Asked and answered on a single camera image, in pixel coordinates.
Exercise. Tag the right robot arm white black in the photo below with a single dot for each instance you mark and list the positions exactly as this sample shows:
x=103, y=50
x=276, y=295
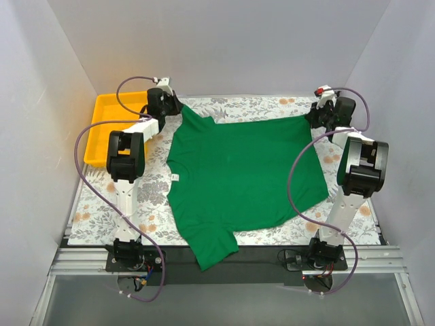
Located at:
x=361, y=173

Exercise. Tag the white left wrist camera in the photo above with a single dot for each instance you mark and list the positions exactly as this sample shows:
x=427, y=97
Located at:
x=163, y=84

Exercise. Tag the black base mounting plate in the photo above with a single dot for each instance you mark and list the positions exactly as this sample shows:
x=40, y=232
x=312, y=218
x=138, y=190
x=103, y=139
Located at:
x=249, y=265

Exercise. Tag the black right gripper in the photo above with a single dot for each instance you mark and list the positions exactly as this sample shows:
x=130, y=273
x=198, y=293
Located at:
x=316, y=115

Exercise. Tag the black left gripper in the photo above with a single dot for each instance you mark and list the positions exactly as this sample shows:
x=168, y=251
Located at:
x=172, y=104

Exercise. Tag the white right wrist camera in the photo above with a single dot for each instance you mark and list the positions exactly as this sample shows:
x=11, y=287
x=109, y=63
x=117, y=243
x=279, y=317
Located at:
x=324, y=94

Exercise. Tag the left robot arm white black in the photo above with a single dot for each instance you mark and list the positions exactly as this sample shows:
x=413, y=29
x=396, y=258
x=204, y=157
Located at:
x=126, y=165

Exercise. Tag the green t shirt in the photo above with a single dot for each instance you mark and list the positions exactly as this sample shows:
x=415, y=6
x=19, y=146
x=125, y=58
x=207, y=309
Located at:
x=239, y=177

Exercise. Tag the yellow plastic tray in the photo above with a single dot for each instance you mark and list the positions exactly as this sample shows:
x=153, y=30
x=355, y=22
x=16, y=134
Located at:
x=107, y=108

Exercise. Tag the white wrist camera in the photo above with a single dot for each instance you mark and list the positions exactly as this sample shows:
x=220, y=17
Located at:
x=163, y=84
x=324, y=94

